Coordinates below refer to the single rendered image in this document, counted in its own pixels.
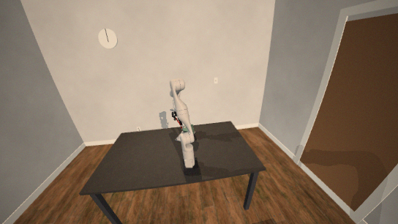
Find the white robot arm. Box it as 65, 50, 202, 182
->
170, 78, 195, 168

